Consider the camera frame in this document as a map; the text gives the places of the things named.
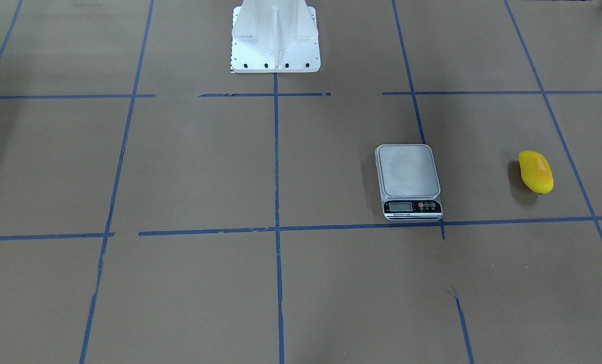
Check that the yellow mango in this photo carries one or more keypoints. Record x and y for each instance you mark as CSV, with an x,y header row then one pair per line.
x,y
535,172

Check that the digital kitchen scale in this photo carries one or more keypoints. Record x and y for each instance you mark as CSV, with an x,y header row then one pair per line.
x,y
409,182

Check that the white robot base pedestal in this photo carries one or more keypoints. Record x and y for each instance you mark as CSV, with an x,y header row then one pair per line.
x,y
274,36

